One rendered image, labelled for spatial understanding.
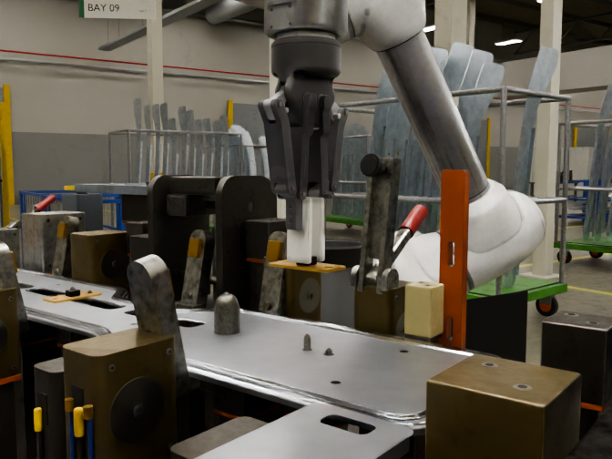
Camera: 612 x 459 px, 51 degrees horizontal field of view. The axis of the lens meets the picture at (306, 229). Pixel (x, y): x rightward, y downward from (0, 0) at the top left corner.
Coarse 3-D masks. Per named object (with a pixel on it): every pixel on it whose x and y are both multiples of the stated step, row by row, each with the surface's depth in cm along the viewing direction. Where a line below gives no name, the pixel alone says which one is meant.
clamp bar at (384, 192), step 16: (368, 160) 79; (384, 160) 82; (400, 160) 82; (368, 176) 79; (384, 176) 82; (368, 192) 82; (384, 192) 82; (368, 208) 82; (384, 208) 80; (368, 224) 82; (384, 224) 80; (368, 240) 82; (384, 240) 80; (368, 256) 82; (384, 256) 80; (368, 272) 82
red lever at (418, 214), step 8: (416, 208) 89; (424, 208) 89; (408, 216) 89; (416, 216) 88; (424, 216) 89; (408, 224) 87; (416, 224) 88; (400, 232) 87; (408, 232) 86; (400, 240) 85; (408, 240) 87; (400, 248) 85; (376, 264) 83; (392, 264) 83; (376, 272) 81; (368, 280) 82; (376, 280) 81
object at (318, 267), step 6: (312, 258) 70; (270, 264) 71; (276, 264) 71; (282, 264) 70; (288, 264) 70; (294, 264) 70; (300, 264) 70; (306, 264) 69; (312, 264) 70; (318, 264) 70; (324, 264) 70; (330, 264) 70; (312, 270) 68; (318, 270) 67; (324, 270) 67; (330, 270) 67; (336, 270) 68
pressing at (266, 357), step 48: (48, 288) 108; (96, 288) 108; (96, 336) 80; (192, 336) 77; (240, 336) 77; (288, 336) 77; (336, 336) 77; (384, 336) 76; (240, 384) 61; (288, 384) 60; (336, 384) 60; (384, 384) 60
